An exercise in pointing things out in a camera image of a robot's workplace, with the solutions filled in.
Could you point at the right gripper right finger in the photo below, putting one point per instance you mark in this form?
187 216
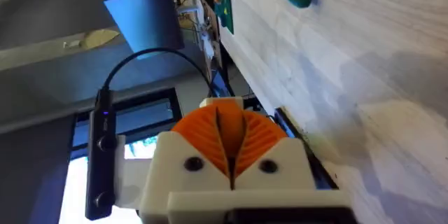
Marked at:
276 161

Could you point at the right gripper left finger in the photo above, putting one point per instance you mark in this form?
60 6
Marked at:
182 154

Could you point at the black-framed window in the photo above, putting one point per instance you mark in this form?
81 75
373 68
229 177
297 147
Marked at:
140 119

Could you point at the blue flat panel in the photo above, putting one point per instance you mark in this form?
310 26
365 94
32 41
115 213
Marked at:
147 21

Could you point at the black table edge rail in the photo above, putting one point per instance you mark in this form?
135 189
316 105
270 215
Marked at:
308 154

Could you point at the white camera bracket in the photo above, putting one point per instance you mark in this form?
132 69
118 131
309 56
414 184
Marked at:
131 178

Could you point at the black bar-shaped camera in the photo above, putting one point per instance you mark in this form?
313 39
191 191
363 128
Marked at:
101 154

